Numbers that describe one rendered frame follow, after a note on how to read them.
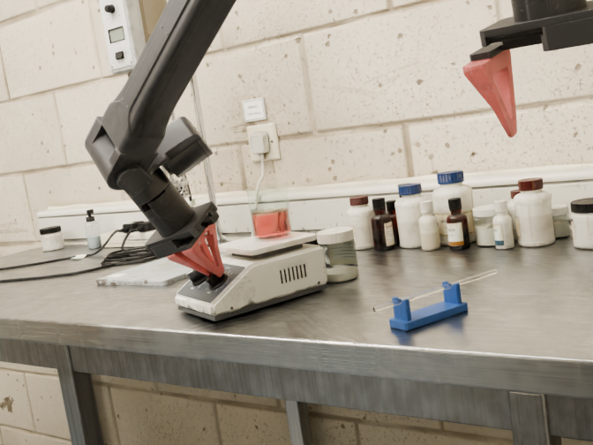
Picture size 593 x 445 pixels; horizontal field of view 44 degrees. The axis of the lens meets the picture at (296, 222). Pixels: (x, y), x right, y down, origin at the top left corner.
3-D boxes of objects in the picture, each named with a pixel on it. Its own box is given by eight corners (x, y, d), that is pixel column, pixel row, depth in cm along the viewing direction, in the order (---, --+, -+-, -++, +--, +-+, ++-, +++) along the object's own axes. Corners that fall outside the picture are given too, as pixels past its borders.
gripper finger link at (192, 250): (209, 265, 112) (171, 218, 109) (243, 255, 108) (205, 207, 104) (188, 296, 107) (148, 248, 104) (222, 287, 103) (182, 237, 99)
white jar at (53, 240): (64, 248, 211) (61, 226, 210) (42, 252, 209) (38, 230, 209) (64, 246, 217) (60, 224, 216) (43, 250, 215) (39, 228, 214)
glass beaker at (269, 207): (256, 246, 111) (247, 191, 110) (251, 241, 117) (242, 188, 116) (302, 238, 112) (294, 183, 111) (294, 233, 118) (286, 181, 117)
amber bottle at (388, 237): (373, 252, 138) (366, 200, 137) (375, 248, 142) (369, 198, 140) (394, 250, 137) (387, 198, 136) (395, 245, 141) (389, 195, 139)
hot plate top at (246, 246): (251, 256, 106) (251, 250, 106) (213, 251, 116) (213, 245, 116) (319, 239, 112) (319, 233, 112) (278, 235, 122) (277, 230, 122)
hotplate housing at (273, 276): (214, 324, 102) (205, 268, 101) (176, 312, 113) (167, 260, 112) (342, 286, 114) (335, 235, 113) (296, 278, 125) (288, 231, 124)
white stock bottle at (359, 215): (383, 243, 145) (376, 192, 144) (374, 249, 141) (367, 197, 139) (356, 245, 148) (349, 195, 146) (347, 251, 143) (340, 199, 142)
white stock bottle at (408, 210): (436, 245, 135) (428, 184, 133) (401, 250, 136) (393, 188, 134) (432, 240, 141) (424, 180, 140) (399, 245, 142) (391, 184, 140)
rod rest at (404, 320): (406, 332, 86) (402, 302, 86) (388, 327, 89) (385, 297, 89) (469, 310, 91) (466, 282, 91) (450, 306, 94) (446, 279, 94)
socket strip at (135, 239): (207, 245, 176) (205, 227, 176) (101, 248, 200) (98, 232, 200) (223, 240, 181) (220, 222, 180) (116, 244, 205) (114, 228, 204)
